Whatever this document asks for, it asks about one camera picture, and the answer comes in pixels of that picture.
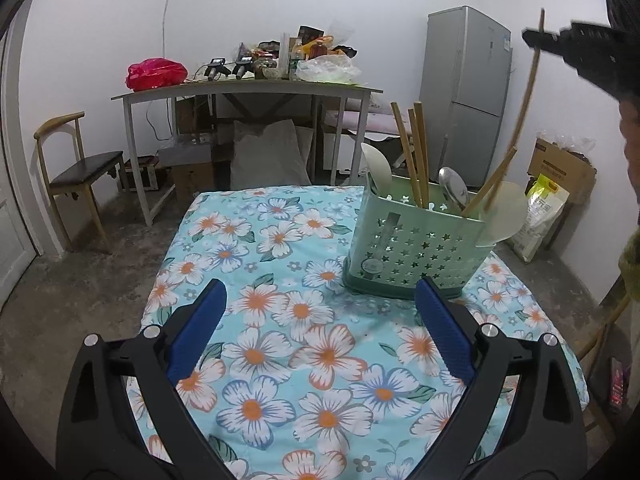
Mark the grey pillow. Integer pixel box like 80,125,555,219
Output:
230,119,312,192

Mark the white plastic ladle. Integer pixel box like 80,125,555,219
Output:
361,142,394,197

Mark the grey refrigerator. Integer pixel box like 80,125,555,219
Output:
419,6,513,188

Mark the yellow green sack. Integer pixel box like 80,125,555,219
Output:
507,172,571,263

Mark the white plastic bag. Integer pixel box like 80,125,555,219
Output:
295,55,362,85

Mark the white rice paddle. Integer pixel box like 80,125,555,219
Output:
475,181,529,247

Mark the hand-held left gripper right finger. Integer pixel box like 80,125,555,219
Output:
407,276,588,480

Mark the grey metal-legged desk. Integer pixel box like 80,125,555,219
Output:
111,80,383,226

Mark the red plastic bag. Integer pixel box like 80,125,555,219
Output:
126,58,188,92

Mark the wooden chair black seat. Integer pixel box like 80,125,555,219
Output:
34,111,126,253

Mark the black device on desk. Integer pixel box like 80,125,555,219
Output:
200,57,253,82

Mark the white panelled door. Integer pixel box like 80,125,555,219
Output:
0,7,40,306

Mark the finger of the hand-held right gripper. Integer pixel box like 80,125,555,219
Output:
521,21,598,78

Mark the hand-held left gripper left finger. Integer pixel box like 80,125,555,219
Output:
56,277,236,480

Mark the green perforated utensil holder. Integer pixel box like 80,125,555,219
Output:
344,170,501,301

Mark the large cardboard box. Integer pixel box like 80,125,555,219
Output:
527,136,597,206

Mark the grey box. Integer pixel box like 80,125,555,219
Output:
157,142,215,167

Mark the metal spoon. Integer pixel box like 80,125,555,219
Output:
438,166,470,209

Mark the floral light blue blanket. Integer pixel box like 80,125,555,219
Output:
125,185,591,480

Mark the small cardboard box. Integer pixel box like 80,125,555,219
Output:
170,162,217,202

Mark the pink mattress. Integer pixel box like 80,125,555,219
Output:
322,109,401,140

